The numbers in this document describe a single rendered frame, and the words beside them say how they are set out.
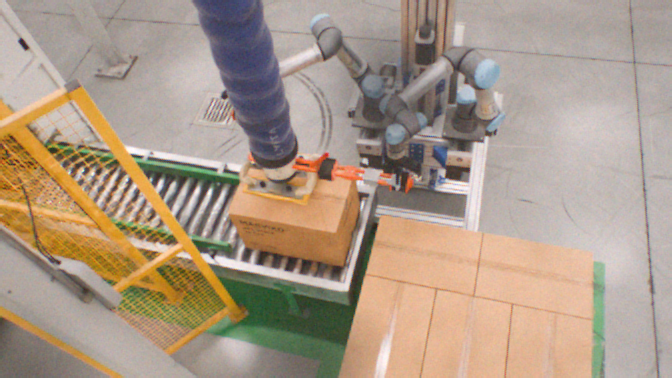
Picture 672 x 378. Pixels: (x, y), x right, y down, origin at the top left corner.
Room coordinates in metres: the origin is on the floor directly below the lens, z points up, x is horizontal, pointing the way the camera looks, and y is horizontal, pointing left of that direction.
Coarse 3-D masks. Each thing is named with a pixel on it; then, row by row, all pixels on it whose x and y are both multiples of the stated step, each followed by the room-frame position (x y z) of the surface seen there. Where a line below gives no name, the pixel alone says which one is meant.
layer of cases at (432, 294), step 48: (384, 240) 1.43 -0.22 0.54; (432, 240) 1.37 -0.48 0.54; (480, 240) 1.31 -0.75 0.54; (384, 288) 1.14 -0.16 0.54; (432, 288) 1.08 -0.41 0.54; (480, 288) 1.03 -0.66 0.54; (528, 288) 0.98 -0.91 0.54; (576, 288) 0.93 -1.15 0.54; (384, 336) 0.87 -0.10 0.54; (432, 336) 0.83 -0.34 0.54; (480, 336) 0.78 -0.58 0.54; (528, 336) 0.73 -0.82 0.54; (576, 336) 0.69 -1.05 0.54
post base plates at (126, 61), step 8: (112, 48) 4.09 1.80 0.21; (104, 56) 4.05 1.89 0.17; (120, 56) 4.07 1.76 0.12; (128, 56) 4.16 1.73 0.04; (136, 56) 4.15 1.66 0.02; (104, 64) 4.00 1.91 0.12; (120, 64) 4.06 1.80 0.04; (128, 64) 4.04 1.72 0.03; (96, 72) 4.01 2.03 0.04; (104, 72) 3.99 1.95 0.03; (112, 72) 3.97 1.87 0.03; (120, 72) 3.93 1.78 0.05
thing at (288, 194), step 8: (256, 184) 1.55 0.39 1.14; (264, 184) 1.53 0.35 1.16; (288, 184) 1.52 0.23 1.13; (296, 184) 1.51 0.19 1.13; (248, 192) 1.52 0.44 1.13; (256, 192) 1.51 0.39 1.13; (264, 192) 1.50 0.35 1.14; (272, 192) 1.49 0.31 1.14; (288, 192) 1.47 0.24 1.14; (288, 200) 1.43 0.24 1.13; (296, 200) 1.42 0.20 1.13; (304, 200) 1.41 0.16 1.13
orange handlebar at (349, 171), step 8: (296, 160) 1.57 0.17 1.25; (304, 160) 1.56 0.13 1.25; (296, 168) 1.52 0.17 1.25; (304, 168) 1.51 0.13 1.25; (312, 168) 1.50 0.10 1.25; (336, 168) 1.48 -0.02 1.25; (344, 168) 1.47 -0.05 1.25; (352, 168) 1.45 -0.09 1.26; (336, 176) 1.44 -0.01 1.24; (344, 176) 1.42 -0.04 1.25; (352, 176) 1.41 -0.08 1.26; (384, 176) 1.38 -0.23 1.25; (384, 184) 1.34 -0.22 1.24
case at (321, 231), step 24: (240, 192) 1.66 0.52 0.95; (312, 192) 1.57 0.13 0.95; (336, 192) 1.55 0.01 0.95; (240, 216) 1.52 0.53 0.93; (264, 216) 1.48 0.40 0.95; (288, 216) 1.45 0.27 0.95; (312, 216) 1.43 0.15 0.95; (336, 216) 1.40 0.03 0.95; (264, 240) 1.49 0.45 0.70; (288, 240) 1.42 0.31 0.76; (312, 240) 1.36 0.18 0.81; (336, 240) 1.31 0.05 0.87; (336, 264) 1.32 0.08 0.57
